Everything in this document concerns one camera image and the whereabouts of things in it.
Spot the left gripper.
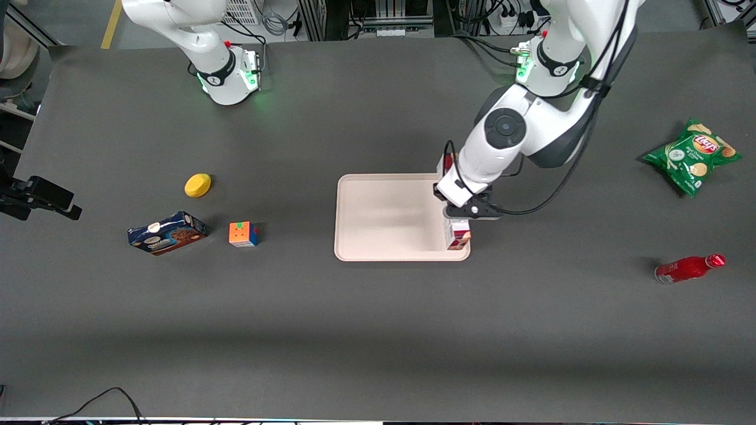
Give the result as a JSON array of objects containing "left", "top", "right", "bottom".
[{"left": 433, "top": 168, "right": 502, "bottom": 221}]

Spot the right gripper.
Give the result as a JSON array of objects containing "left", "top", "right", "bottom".
[{"left": 0, "top": 175, "right": 83, "bottom": 221}]

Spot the red cookie box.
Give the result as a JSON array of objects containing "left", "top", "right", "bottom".
[{"left": 442, "top": 152, "right": 473, "bottom": 251}]

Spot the pink plastic tray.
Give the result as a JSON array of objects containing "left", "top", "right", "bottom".
[{"left": 334, "top": 173, "right": 472, "bottom": 262}]

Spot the blue cookie box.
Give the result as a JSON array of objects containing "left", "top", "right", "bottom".
[{"left": 127, "top": 211, "right": 208, "bottom": 256}]

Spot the white perforated box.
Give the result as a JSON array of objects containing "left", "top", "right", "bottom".
[{"left": 223, "top": 0, "right": 261, "bottom": 26}]

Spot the yellow lemon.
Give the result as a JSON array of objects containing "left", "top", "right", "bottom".
[{"left": 184, "top": 173, "right": 213, "bottom": 198}]

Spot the beige chair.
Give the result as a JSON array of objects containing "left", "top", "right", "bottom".
[{"left": 0, "top": 0, "right": 40, "bottom": 81}]

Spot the colourful puzzle cube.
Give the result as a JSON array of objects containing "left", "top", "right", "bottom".
[{"left": 228, "top": 221, "right": 260, "bottom": 249}]

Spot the red bottle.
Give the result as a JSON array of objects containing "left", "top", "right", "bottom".
[{"left": 654, "top": 254, "right": 727, "bottom": 286}]

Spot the green chips bag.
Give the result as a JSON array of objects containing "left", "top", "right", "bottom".
[{"left": 641, "top": 117, "right": 743, "bottom": 198}]

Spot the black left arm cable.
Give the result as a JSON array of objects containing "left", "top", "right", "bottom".
[{"left": 443, "top": 0, "right": 634, "bottom": 217}]

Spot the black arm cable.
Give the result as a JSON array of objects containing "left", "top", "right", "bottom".
[
  {"left": 188, "top": 15, "right": 270, "bottom": 77},
  {"left": 443, "top": 0, "right": 634, "bottom": 217}
]

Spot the black base cable bundle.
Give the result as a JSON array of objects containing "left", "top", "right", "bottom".
[{"left": 450, "top": 31, "right": 532, "bottom": 67}]

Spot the thin black table cable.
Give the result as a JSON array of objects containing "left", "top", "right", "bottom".
[{"left": 41, "top": 387, "right": 149, "bottom": 425}]

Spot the aluminium frame post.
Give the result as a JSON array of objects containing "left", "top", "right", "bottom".
[{"left": 297, "top": 0, "right": 327, "bottom": 42}]

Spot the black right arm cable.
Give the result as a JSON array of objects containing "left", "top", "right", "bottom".
[{"left": 188, "top": 15, "right": 270, "bottom": 77}]

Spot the grey coiled cable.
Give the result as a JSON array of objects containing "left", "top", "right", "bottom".
[{"left": 262, "top": 11, "right": 291, "bottom": 37}]

